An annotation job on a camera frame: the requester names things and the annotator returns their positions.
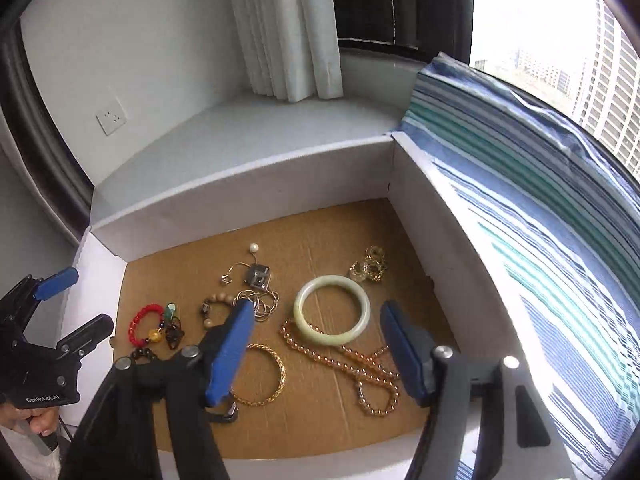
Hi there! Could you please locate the amber bead necklace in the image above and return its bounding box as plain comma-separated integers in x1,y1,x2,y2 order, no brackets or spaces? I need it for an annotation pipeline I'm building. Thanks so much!
279,318,401,417

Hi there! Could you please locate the person's left forearm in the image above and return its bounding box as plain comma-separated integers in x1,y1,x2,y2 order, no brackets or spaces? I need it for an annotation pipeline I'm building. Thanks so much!
0,425,64,480

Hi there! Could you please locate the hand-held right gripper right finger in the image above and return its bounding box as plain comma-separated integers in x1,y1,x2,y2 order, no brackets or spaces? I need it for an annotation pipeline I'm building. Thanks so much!
380,300,576,480

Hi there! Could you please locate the twisted metal bangle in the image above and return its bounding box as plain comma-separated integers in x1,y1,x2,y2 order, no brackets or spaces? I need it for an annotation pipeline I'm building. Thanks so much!
227,343,285,406

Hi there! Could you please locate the gold ornament cluster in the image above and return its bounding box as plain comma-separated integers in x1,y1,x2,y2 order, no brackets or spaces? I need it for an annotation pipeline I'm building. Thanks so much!
348,244,389,285

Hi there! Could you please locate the white cardboard box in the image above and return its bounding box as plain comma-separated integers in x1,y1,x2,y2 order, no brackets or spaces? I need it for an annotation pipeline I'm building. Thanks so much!
59,130,576,480

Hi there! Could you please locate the black metal clasp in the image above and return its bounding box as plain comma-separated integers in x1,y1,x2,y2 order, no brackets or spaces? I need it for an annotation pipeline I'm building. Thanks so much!
207,399,240,424

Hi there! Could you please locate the pearl earring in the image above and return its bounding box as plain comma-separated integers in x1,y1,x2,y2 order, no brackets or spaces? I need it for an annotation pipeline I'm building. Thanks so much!
218,243,261,286

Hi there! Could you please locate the brown wooden bead bracelet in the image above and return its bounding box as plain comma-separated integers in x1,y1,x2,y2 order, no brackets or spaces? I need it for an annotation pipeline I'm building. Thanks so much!
202,293,237,322

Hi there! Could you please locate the row of low buildings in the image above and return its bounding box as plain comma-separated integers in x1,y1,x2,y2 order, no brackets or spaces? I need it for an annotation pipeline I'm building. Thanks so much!
472,47,587,97

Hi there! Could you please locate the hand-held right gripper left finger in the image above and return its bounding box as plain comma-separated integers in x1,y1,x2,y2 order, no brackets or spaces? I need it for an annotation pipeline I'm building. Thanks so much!
60,299,257,480

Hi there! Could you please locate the red bead bracelet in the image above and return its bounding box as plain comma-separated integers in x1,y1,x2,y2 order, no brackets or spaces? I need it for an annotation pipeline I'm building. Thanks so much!
128,302,167,349

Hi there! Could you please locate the dark curtain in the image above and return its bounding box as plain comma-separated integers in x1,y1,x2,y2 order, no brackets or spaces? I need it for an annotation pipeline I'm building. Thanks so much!
327,0,474,62

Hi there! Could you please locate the pale green jade bangle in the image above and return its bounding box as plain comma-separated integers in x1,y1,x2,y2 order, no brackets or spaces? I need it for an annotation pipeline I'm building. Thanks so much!
293,274,372,346

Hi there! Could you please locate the person's left hand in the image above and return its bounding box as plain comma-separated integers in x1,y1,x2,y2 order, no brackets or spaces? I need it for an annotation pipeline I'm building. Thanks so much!
17,404,62,439

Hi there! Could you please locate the white wall socket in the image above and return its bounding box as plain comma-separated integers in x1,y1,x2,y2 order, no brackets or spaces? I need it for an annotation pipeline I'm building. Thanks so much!
96,98,129,136

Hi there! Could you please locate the white curtain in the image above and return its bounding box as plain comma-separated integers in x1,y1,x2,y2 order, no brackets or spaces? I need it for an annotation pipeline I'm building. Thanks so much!
222,0,346,102

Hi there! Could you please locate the black cord charm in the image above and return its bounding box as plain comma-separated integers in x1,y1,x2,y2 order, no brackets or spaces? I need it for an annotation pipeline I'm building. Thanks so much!
164,320,187,351

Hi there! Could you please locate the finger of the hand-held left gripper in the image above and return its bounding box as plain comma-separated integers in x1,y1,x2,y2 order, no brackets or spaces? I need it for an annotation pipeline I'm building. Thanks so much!
56,313,115,361
0,267,80,341

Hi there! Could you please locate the high-rise building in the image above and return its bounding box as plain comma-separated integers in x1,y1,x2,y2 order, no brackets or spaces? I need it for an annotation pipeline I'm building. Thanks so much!
571,0,640,172

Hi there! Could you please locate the blue striped bedding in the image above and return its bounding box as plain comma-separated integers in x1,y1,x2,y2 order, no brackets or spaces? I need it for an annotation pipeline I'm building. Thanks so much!
399,52,640,480

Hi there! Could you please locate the dark wooden frame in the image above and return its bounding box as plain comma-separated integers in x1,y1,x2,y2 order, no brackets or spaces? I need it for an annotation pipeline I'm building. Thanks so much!
0,7,97,242

